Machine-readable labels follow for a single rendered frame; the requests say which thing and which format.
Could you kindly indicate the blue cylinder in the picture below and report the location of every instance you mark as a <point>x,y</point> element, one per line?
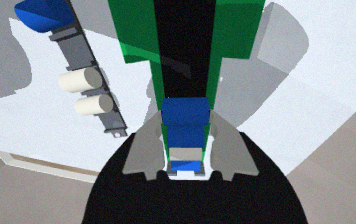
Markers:
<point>185,111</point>
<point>44,15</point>
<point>185,137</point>
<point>185,165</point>

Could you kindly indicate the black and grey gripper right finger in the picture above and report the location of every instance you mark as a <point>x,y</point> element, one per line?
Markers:
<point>241,160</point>

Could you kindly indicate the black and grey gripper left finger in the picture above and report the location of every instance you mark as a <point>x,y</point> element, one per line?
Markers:
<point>138,159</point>

